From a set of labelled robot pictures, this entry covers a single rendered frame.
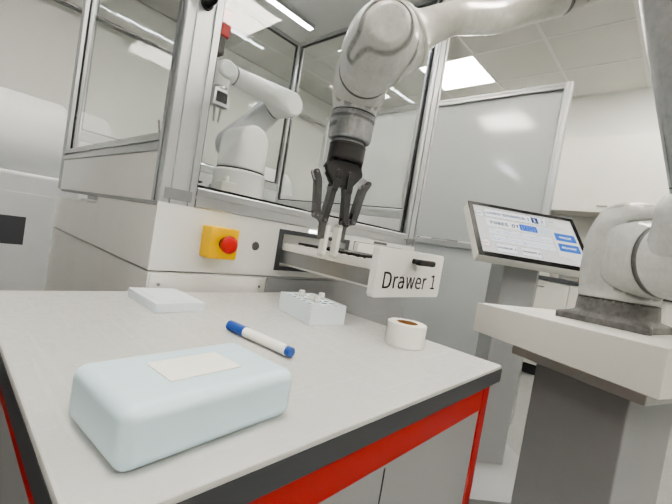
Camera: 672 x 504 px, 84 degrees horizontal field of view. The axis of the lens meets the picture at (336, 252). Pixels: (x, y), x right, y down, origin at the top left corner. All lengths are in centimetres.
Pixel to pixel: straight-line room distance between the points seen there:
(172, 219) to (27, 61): 336
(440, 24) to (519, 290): 135
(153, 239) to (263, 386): 58
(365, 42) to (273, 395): 49
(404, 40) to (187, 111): 48
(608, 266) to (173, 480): 89
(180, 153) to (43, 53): 335
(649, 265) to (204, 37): 99
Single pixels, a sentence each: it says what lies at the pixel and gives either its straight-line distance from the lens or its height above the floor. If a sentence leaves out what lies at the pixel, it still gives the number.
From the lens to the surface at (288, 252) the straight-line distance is 101.
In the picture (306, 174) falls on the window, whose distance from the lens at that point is 110.
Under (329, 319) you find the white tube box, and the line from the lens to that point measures 74.
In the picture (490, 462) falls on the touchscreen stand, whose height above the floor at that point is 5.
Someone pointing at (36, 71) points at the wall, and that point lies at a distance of 414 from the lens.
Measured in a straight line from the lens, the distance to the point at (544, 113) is 272.
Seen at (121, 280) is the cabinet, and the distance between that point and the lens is 101.
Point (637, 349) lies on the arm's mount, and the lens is 81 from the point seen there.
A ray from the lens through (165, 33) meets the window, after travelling 107.
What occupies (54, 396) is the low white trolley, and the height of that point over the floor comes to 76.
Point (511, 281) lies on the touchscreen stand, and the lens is 183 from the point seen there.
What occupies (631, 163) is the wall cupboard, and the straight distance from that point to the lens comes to 422.
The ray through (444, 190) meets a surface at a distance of 281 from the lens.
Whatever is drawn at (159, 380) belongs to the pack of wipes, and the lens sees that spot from 32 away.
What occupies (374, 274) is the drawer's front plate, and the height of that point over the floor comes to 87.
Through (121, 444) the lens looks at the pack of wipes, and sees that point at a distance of 29.
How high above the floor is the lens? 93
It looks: 2 degrees down
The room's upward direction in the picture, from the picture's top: 9 degrees clockwise
